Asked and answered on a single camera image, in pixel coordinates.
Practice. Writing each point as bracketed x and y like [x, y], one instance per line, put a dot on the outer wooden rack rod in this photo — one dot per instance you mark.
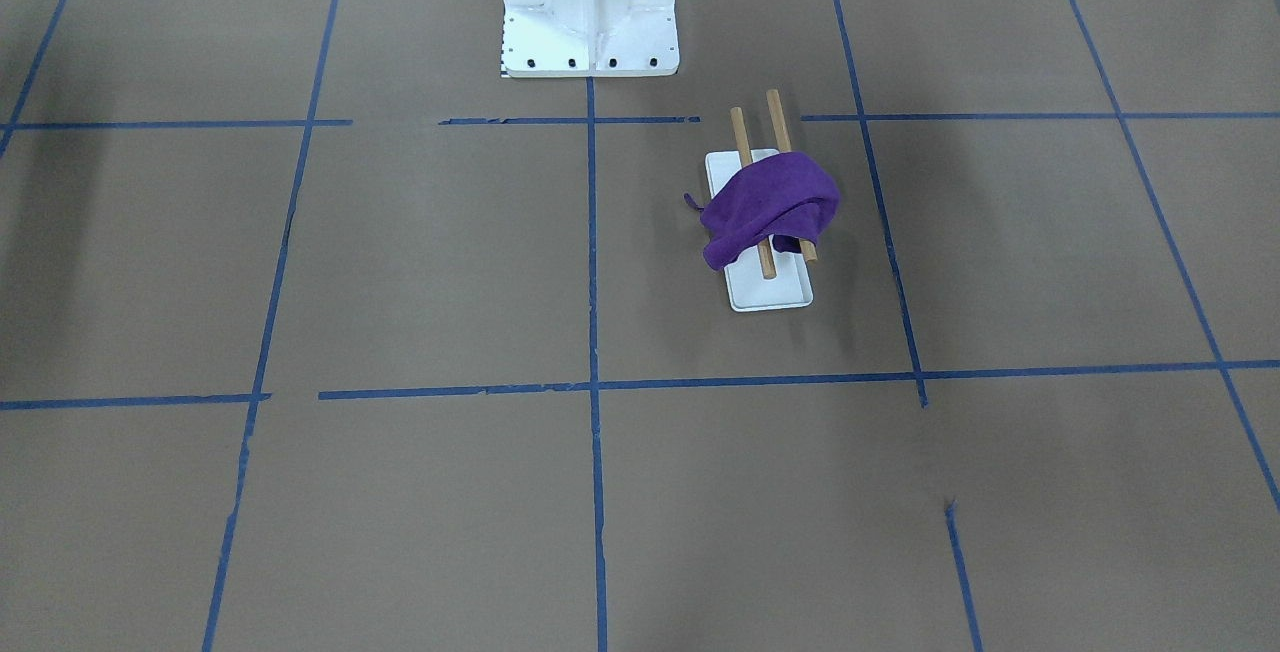
[784, 144]

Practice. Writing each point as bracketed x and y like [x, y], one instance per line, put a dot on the purple towel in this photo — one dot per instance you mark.
[787, 195]

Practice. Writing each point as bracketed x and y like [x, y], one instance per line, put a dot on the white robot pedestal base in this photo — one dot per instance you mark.
[589, 38]

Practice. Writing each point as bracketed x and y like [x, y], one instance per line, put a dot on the white towel rack base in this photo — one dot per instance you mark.
[749, 291]

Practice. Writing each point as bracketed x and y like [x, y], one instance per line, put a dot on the brown paper table cover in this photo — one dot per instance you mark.
[319, 334]

